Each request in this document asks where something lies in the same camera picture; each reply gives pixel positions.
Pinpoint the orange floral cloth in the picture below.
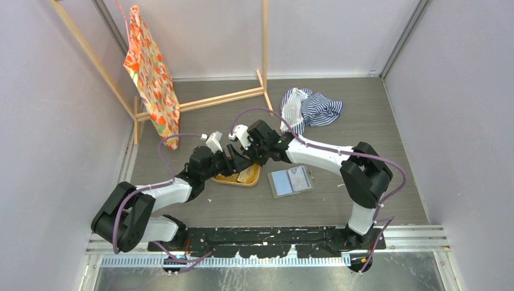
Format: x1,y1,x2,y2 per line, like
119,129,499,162
124,5,180,139

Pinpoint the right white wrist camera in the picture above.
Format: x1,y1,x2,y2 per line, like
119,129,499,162
229,124,252,150

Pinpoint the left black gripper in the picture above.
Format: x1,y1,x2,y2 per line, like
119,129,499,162
202,144,253,181

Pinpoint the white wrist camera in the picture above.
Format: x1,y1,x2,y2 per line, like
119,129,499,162
229,124,252,150
201,131,223,153

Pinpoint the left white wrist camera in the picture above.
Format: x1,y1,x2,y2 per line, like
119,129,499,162
201,131,223,153

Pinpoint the gold credit card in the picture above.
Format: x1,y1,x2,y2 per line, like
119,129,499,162
237,165,259,184

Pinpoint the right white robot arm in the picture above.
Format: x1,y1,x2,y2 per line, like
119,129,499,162
229,120,393,249

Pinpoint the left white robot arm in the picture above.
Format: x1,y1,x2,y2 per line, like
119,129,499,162
91,145,254,253

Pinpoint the grey card holder wallet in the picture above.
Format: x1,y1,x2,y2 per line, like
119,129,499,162
268,166,314,199

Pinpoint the blue striped cloth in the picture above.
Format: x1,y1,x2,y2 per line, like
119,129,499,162
280,88,344,135

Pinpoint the orange oval tray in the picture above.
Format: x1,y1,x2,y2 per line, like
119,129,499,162
212,164,261,187

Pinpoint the wooden drying rack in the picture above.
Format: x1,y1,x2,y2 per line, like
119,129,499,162
50,1,273,145

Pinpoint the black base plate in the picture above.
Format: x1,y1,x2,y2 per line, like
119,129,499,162
148,226,386,258

